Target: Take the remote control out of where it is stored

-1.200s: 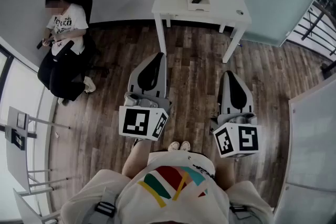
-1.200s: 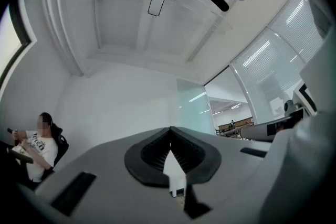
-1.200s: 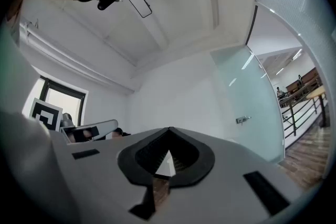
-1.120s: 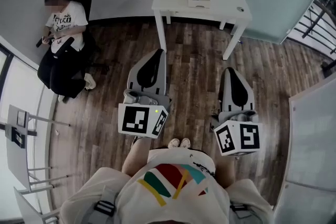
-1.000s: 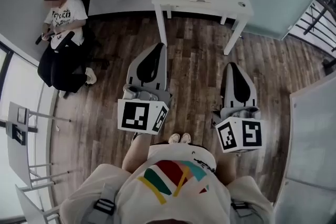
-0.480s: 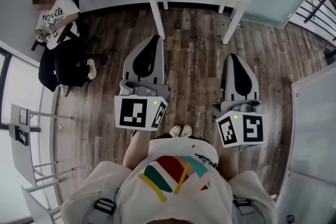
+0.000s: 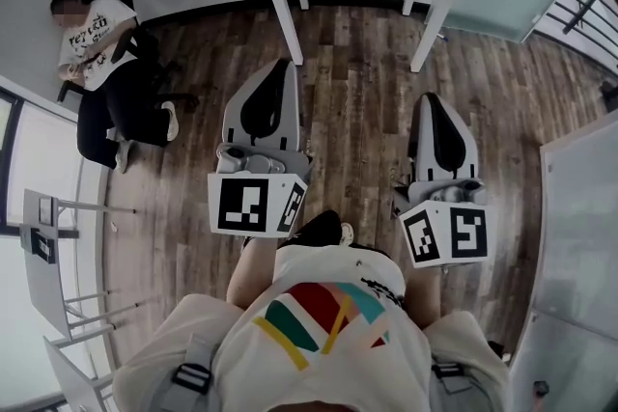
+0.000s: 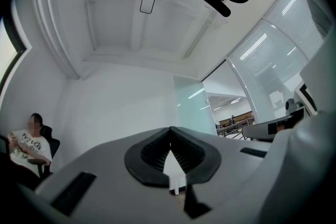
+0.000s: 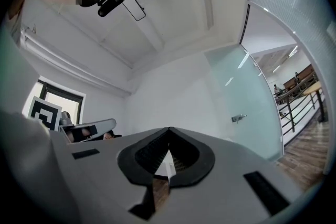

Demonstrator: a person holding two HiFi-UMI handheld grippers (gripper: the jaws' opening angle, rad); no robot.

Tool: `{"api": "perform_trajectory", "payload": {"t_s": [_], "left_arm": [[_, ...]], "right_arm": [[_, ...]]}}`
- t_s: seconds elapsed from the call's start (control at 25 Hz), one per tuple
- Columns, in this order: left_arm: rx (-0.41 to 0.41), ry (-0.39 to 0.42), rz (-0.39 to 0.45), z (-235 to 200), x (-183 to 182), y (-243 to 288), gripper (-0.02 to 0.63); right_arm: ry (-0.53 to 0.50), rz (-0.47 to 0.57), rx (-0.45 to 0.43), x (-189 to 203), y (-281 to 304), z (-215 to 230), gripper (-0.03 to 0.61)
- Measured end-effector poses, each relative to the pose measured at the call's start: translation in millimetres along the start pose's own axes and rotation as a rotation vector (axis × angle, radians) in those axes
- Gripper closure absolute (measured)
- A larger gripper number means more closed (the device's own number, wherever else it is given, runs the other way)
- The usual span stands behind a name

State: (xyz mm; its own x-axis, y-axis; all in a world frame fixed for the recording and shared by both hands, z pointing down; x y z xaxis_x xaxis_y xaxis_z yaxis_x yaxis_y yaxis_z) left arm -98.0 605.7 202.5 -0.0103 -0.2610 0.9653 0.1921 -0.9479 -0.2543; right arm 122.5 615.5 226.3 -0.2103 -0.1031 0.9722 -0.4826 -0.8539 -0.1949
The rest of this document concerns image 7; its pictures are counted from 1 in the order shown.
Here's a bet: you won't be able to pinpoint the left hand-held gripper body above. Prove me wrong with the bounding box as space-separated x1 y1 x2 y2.
207 142 311 238

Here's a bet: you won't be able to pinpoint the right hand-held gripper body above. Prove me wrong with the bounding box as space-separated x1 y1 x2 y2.
393 178 490 270

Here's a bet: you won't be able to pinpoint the person's left forearm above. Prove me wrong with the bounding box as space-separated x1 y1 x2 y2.
225 234 282 311

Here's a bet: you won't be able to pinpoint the person's right forearm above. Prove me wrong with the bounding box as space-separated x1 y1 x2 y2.
404 265 443 331

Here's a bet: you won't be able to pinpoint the person's black trousers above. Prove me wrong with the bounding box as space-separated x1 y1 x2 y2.
278 208 345 252

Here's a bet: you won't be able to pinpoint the black office chair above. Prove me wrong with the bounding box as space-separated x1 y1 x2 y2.
56 0 200 113

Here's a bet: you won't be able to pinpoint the white colourful printed t-shirt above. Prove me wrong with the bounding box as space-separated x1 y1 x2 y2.
112 244 514 412

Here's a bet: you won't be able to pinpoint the dark metal railing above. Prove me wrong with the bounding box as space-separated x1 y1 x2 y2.
530 0 618 74

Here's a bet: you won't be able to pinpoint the black white printed card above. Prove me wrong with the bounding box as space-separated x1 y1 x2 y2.
30 226 58 265

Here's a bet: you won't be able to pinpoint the white folding table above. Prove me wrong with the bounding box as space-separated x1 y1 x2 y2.
19 187 161 343
42 336 118 412

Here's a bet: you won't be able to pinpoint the grey strap with black buckle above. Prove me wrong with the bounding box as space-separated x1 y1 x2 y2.
157 332 216 412
429 360 478 412

